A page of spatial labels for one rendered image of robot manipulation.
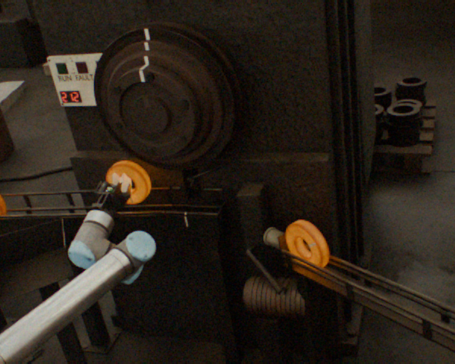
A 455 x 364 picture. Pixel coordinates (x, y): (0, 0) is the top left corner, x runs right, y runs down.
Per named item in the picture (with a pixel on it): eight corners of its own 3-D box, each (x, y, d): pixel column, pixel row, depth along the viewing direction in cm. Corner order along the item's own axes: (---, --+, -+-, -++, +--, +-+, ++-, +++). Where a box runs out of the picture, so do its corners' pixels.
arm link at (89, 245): (89, 275, 177) (61, 259, 174) (105, 243, 185) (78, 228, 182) (100, 263, 170) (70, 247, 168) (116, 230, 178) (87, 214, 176)
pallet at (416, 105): (236, 168, 376) (226, 105, 355) (270, 117, 441) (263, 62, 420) (430, 175, 332) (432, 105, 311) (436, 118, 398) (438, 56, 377)
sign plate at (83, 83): (64, 104, 208) (49, 55, 200) (127, 102, 199) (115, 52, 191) (61, 106, 206) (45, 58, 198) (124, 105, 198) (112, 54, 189)
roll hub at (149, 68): (127, 149, 186) (105, 66, 172) (207, 150, 177) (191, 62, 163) (119, 158, 181) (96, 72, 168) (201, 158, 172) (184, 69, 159)
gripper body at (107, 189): (120, 180, 186) (106, 208, 178) (130, 198, 192) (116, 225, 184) (100, 179, 189) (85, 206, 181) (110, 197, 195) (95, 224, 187)
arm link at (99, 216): (114, 239, 182) (87, 236, 185) (119, 227, 185) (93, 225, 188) (103, 221, 176) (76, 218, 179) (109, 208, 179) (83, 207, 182)
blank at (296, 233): (309, 269, 179) (301, 274, 177) (286, 224, 180) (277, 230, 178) (337, 262, 165) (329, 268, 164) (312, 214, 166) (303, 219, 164)
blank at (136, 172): (105, 161, 200) (100, 166, 197) (143, 158, 194) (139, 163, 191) (118, 200, 206) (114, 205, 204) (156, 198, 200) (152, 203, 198)
